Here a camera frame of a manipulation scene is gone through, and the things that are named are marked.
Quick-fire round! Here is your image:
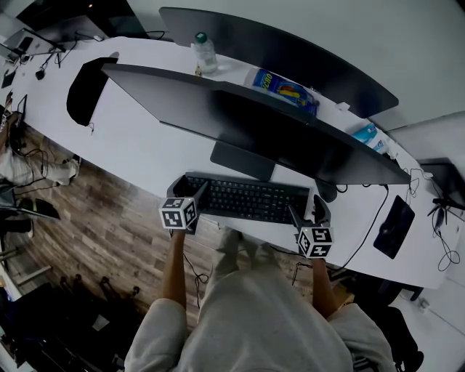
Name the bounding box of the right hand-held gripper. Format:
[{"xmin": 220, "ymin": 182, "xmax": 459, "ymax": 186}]
[{"xmin": 287, "ymin": 193, "xmax": 334, "ymax": 260}]

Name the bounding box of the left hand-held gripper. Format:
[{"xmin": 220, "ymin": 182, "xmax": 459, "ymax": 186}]
[{"xmin": 158, "ymin": 174, "xmax": 211, "ymax": 235}]

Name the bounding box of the black keyboard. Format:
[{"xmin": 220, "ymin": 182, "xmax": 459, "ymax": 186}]
[{"xmin": 182, "ymin": 171, "xmax": 311, "ymax": 225}]

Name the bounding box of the person's left forearm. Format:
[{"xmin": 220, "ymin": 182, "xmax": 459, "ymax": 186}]
[{"xmin": 159, "ymin": 228, "xmax": 188, "ymax": 310}]

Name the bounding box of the person's right forearm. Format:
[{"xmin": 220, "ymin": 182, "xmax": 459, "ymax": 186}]
[{"xmin": 311, "ymin": 257, "xmax": 341, "ymax": 320}]

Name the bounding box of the person's leg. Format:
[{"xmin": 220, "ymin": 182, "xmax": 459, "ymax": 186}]
[{"xmin": 214, "ymin": 227, "xmax": 263, "ymax": 281}]

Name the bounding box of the black mouse pad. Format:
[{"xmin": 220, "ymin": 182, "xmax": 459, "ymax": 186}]
[{"xmin": 373, "ymin": 195, "xmax": 416, "ymax": 260}]

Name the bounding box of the large black computer monitor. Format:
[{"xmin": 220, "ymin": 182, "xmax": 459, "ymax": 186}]
[{"xmin": 101, "ymin": 62, "xmax": 412, "ymax": 187}]

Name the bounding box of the blue tissue pack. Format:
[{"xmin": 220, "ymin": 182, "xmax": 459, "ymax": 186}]
[{"xmin": 351, "ymin": 122, "xmax": 392, "ymax": 154}]

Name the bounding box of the person's grey shirt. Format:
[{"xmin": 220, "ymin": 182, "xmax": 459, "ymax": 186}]
[{"xmin": 124, "ymin": 267, "xmax": 397, "ymax": 372}]

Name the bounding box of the black chair base with castors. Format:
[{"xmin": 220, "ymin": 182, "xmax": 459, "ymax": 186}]
[{"xmin": 59, "ymin": 273, "xmax": 142, "ymax": 303}]

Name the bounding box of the blue wipes packet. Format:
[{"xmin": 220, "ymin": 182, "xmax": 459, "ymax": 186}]
[{"xmin": 243, "ymin": 67, "xmax": 321, "ymax": 118}]

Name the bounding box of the clear water bottle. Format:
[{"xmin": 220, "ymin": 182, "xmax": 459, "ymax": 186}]
[{"xmin": 190, "ymin": 31, "xmax": 219, "ymax": 76}]

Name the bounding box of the black monitor on tripod stand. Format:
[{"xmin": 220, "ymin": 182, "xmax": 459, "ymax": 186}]
[{"xmin": 417, "ymin": 157, "xmax": 465, "ymax": 219}]

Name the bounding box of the black monitor seen from behind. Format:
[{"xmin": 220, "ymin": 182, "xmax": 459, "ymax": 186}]
[{"xmin": 158, "ymin": 6, "xmax": 400, "ymax": 119}]

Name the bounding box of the black wireless mouse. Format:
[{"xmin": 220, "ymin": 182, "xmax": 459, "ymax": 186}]
[{"xmin": 313, "ymin": 179, "xmax": 339, "ymax": 203}]

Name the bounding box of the black power cable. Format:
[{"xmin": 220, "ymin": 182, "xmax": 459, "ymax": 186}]
[{"xmin": 340, "ymin": 184, "xmax": 390, "ymax": 270}]

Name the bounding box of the black mouse cable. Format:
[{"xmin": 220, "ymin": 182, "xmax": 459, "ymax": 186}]
[{"xmin": 432, "ymin": 217, "xmax": 461, "ymax": 272}]

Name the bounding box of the black drawstring cloth bag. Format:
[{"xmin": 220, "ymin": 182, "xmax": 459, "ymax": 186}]
[{"xmin": 65, "ymin": 56, "xmax": 119, "ymax": 135}]

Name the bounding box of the small black tripod camera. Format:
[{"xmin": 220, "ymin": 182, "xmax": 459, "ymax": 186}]
[{"xmin": 34, "ymin": 54, "xmax": 62, "ymax": 81}]

